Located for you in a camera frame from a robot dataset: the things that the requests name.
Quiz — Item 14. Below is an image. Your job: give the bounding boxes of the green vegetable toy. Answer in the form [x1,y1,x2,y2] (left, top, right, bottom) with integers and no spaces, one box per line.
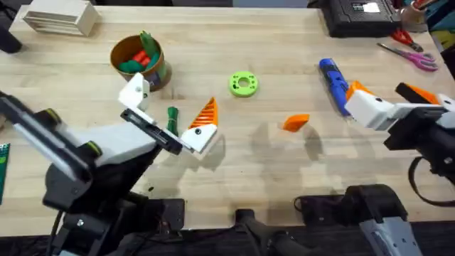
[166,106,180,137]

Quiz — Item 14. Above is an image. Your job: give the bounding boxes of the brown tub with toys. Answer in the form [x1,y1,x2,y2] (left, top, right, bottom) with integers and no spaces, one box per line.
[109,30,173,92]

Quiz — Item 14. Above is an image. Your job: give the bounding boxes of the dark object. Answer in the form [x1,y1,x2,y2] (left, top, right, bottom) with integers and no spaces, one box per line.
[0,9,23,55]

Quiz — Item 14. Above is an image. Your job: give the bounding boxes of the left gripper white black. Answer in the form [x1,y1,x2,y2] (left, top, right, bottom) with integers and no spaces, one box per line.
[75,73,220,168]

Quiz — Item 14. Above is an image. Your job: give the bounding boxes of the pink handled scissors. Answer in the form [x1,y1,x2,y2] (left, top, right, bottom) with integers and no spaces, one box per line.
[376,42,439,73]

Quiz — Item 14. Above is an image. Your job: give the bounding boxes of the colourful box heap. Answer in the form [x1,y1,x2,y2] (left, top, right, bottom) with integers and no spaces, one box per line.
[425,0,455,53]

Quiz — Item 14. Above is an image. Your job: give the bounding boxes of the red handled scissors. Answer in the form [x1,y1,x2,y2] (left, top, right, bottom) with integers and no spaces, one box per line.
[390,28,424,53]

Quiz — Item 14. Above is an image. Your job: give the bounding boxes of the green disc with holes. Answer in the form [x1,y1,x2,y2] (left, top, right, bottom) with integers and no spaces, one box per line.
[228,70,259,98]

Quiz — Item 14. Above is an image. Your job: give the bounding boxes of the green board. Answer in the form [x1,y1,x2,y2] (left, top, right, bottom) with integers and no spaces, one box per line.
[0,142,11,206]

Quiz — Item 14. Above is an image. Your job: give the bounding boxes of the black rail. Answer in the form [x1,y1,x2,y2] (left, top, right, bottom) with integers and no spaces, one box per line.
[0,208,455,256]

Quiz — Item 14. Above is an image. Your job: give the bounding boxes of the orange ribbed wedge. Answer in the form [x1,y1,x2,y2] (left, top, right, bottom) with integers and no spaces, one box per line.
[281,113,311,134]

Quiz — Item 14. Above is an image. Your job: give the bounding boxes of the black case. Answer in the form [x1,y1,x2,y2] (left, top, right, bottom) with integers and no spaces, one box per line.
[318,0,403,38]

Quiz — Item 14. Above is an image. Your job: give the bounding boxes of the pale wooden slatted box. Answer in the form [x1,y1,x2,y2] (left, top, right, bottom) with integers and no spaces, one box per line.
[22,0,101,38]

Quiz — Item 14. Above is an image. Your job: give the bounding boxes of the black cable loop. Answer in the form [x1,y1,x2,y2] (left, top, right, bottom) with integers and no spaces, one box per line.
[407,156,455,208]

